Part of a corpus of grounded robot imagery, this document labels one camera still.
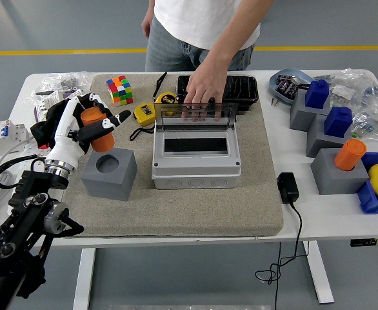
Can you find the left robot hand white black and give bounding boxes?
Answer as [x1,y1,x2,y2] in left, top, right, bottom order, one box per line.
[45,92,132,168]

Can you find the white power strip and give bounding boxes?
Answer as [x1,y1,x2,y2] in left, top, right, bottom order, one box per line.
[7,141,53,216]

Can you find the white table leg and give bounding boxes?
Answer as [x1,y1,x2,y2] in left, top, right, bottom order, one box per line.
[301,240,335,304]
[72,247,96,310]

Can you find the white and purple carton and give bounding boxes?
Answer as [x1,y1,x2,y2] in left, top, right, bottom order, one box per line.
[33,89,83,121]

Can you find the person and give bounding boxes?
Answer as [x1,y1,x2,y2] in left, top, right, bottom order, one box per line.
[141,0,275,72]

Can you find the blue plastic bin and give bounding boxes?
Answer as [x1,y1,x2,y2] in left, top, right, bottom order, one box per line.
[355,151,378,215]

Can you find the person's left hand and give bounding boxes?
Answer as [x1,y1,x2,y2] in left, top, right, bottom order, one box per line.
[181,59,229,123]

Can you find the person's right hand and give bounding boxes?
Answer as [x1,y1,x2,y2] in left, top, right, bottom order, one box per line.
[141,12,153,39]

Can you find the grey-brown fabric mat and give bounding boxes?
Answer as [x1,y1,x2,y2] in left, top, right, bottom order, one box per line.
[56,73,285,238]

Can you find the black table control panel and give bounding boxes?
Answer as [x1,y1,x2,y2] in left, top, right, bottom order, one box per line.
[350,238,378,248]

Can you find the grey block holder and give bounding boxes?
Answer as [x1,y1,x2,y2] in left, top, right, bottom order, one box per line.
[306,114,353,159]
[289,88,332,132]

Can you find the black adapter cord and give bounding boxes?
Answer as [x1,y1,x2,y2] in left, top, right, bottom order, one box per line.
[255,200,310,310]

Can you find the colourful puzzle cube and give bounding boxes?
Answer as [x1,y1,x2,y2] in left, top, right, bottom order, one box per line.
[105,75,134,107]

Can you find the grey electrical junction box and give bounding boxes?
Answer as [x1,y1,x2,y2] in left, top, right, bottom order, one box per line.
[151,121,243,191]

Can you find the smoky transparent box lid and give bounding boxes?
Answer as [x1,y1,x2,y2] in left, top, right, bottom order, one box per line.
[153,102,240,132]

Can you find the yellow tape measure 5 print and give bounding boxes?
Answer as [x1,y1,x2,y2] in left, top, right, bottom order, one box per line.
[152,71,179,116]

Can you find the blue bottle-shaped block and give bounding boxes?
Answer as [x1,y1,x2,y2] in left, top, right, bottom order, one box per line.
[323,106,353,138]
[305,79,330,109]

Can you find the dark purple packet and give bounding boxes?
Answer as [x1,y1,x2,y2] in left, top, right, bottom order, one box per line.
[287,80,303,98]
[275,74,293,94]

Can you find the yellow tape measure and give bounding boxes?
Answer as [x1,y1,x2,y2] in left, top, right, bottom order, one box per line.
[130,102,157,141]

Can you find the orange cylinder battery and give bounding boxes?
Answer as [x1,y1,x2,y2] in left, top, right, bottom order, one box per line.
[333,138,368,172]
[80,108,116,153]

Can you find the white power strip cord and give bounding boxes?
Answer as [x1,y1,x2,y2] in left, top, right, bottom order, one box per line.
[0,137,35,238]

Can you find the black power adapter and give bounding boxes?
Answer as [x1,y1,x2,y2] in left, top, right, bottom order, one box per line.
[277,172,300,204]

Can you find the white circuit breaker blue switches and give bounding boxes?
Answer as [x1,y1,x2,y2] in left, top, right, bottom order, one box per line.
[0,119,28,157]

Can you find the grey block with round hole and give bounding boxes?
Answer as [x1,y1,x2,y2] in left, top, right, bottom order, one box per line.
[81,147,138,202]
[310,147,370,196]

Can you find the black cloth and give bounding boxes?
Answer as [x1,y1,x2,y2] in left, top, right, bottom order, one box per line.
[30,99,68,150]

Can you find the black plastic tray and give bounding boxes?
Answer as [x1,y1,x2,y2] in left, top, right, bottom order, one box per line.
[175,75,260,114]

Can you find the light blue dish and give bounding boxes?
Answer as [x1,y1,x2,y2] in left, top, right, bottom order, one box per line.
[268,67,314,105]

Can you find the clear bag of small parts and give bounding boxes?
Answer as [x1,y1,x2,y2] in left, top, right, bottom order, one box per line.
[314,67,378,107]
[350,96,378,143]
[26,70,95,104]

